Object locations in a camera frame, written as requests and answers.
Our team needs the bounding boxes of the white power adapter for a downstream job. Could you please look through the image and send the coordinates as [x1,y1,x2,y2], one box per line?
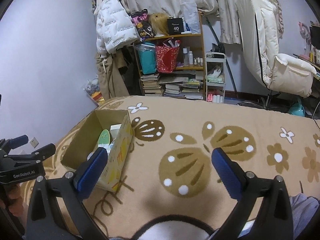
[109,124,121,140]

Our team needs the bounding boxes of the open cardboard box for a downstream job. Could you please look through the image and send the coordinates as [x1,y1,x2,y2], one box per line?
[61,109,133,193]

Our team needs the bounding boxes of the green oval pochacco card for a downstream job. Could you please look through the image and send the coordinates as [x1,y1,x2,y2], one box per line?
[98,129,111,148]

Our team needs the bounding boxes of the plush toys in bag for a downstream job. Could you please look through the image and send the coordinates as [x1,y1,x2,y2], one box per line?
[83,77,105,106]

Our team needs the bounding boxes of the beige trench coat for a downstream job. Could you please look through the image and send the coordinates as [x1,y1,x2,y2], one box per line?
[95,50,129,100]

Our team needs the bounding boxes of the beige butterfly patterned blanket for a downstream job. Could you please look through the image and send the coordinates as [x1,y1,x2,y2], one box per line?
[44,96,319,239]

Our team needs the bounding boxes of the stack of books left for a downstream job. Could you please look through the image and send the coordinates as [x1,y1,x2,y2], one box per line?
[140,73,163,96]

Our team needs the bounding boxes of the stack of books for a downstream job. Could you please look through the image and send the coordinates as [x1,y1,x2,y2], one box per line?
[159,70,204,100]
[140,73,163,96]

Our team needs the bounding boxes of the white puffer jacket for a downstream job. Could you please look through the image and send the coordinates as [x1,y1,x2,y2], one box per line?
[94,0,138,58]

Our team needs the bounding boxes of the teal storage bag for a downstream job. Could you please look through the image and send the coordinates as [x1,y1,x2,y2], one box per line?
[135,42,157,75]

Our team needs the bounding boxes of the wooden bookshelf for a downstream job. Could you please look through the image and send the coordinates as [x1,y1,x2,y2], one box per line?
[133,19,206,100]

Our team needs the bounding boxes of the red patterned gift bag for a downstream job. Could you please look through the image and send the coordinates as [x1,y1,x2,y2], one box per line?
[156,38,181,73]

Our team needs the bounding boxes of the stack of books right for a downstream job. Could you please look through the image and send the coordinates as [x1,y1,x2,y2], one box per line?
[159,70,204,100]

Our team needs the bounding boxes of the white metal utility cart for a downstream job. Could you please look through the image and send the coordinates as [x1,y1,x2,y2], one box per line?
[204,52,226,103]

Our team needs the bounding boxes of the blonde wig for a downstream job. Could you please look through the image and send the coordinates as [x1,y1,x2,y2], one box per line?
[149,12,169,36]

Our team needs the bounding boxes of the black box with 40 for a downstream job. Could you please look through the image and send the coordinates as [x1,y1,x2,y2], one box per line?
[167,18,184,35]

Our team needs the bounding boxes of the cream padded chair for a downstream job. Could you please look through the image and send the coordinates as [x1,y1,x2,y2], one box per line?
[236,0,317,98]

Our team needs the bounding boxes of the white wall socket lower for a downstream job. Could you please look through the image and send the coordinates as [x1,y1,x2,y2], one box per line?
[29,137,39,148]

